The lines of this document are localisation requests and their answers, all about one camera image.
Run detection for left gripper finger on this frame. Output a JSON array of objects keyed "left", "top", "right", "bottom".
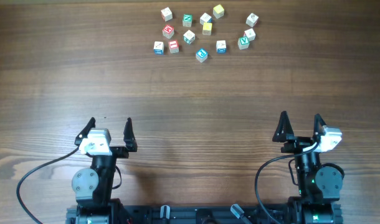
[
  {"left": 74, "top": 117, "right": 96, "bottom": 146},
  {"left": 123, "top": 118, "right": 138, "bottom": 152}
]

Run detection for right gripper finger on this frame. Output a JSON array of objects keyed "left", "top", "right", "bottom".
[
  {"left": 272, "top": 111, "right": 295, "bottom": 142},
  {"left": 313, "top": 113, "right": 326, "bottom": 139}
]

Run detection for green V block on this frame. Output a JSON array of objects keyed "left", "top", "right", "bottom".
[{"left": 237, "top": 37, "right": 250, "bottom": 50}]

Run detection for white block blue bottom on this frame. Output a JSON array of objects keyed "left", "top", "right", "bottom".
[{"left": 216, "top": 40, "right": 227, "bottom": 54}]

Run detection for red E block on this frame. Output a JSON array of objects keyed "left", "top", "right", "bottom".
[{"left": 162, "top": 25, "right": 174, "bottom": 39}]

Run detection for white teal-edged block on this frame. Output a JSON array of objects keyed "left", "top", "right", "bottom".
[{"left": 183, "top": 30, "right": 196, "bottom": 44}]

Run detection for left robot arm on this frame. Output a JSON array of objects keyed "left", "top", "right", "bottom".
[{"left": 65, "top": 118, "right": 138, "bottom": 224}]

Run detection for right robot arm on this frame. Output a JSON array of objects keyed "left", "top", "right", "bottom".
[{"left": 272, "top": 111, "right": 344, "bottom": 224}]

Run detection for white block blue base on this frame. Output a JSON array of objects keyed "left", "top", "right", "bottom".
[{"left": 153, "top": 41, "right": 164, "bottom": 55}]

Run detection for white block red edge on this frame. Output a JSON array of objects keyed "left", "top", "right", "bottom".
[{"left": 244, "top": 28, "right": 256, "bottom": 41}]

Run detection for red L block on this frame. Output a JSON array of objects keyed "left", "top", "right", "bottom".
[{"left": 168, "top": 40, "right": 179, "bottom": 54}]

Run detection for blue P block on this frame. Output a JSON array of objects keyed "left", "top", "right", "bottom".
[{"left": 196, "top": 48, "right": 208, "bottom": 63}]

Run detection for white picture block far right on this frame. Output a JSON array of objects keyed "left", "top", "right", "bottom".
[{"left": 245, "top": 13, "right": 259, "bottom": 27}]

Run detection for yellow block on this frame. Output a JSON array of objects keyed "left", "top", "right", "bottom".
[{"left": 202, "top": 22, "right": 212, "bottom": 35}]

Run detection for white block top left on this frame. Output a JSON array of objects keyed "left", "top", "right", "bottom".
[{"left": 161, "top": 7, "right": 173, "bottom": 22}]

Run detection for green N block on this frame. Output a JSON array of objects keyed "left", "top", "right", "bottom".
[{"left": 182, "top": 14, "right": 192, "bottom": 27}]

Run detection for yellow-green top block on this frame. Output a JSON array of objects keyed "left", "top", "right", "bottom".
[{"left": 213, "top": 4, "right": 225, "bottom": 19}]

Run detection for white block blue side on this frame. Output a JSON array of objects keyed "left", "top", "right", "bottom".
[{"left": 200, "top": 12, "right": 212, "bottom": 25}]

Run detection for right black camera cable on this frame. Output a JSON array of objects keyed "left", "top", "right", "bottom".
[{"left": 254, "top": 141, "right": 320, "bottom": 224}]

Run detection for black camera cable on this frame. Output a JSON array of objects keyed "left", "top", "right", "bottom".
[
  {"left": 254, "top": 141, "right": 320, "bottom": 224},
  {"left": 16, "top": 146, "right": 80, "bottom": 224}
]

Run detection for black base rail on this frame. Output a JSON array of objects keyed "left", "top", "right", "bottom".
[{"left": 65, "top": 203, "right": 344, "bottom": 224}]

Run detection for left black camera cable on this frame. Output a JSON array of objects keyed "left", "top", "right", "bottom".
[{"left": 16, "top": 146, "right": 80, "bottom": 224}]

